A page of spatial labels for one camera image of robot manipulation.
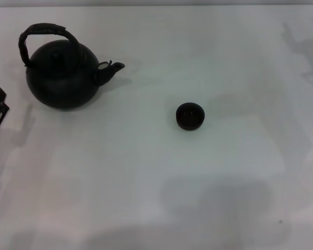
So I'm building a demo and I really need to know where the small black teacup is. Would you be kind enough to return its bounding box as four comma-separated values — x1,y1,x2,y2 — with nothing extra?
175,102,206,132

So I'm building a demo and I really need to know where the black round teapot with handle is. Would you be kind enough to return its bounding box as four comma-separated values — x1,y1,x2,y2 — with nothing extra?
18,22,126,111

